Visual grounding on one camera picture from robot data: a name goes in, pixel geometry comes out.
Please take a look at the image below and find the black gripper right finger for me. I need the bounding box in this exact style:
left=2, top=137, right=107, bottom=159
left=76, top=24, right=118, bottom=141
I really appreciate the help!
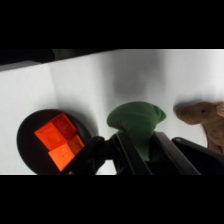
left=153, top=131, right=202, bottom=176

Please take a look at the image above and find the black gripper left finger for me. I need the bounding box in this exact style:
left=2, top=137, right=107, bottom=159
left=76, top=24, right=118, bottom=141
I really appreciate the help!
left=114, top=131, right=153, bottom=176

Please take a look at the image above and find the green triangle beanbag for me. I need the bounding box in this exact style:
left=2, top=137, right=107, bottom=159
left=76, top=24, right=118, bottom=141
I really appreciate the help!
left=106, top=101, right=167, bottom=163

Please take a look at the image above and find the small black bowl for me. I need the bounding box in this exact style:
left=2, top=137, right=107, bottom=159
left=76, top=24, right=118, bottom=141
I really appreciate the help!
left=16, top=108, right=97, bottom=176

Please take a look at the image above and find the brown plush toy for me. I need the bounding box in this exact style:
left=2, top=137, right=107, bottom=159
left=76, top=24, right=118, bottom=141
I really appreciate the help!
left=175, top=101, right=224, bottom=155

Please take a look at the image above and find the orange cube block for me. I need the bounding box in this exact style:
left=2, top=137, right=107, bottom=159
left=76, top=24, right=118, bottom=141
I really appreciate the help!
left=67, top=133, right=86, bottom=156
left=33, top=121, right=68, bottom=151
left=51, top=112, right=79, bottom=141
left=47, top=143, right=76, bottom=172

